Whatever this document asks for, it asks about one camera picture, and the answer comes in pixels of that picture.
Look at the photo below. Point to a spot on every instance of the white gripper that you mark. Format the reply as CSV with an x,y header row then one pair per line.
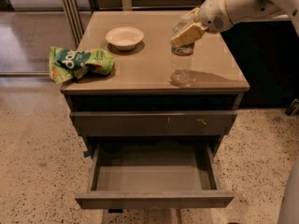
x,y
214,16

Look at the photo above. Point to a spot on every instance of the clear plastic water bottle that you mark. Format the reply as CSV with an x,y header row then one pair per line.
x,y
181,58

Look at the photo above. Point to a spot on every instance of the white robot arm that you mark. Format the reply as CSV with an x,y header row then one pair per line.
x,y
256,10

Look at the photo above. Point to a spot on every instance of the grey drawer cabinet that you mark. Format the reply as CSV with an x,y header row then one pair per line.
x,y
141,82

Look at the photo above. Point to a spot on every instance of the closed grey top drawer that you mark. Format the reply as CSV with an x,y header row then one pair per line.
x,y
188,123

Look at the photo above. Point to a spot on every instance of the open grey middle drawer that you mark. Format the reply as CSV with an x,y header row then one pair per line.
x,y
153,175

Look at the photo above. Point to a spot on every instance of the white bowl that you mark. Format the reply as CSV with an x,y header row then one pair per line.
x,y
124,38

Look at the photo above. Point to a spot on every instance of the green chip bag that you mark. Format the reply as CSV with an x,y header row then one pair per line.
x,y
67,64

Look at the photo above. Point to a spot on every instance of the blue tape piece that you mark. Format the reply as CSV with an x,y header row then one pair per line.
x,y
86,154

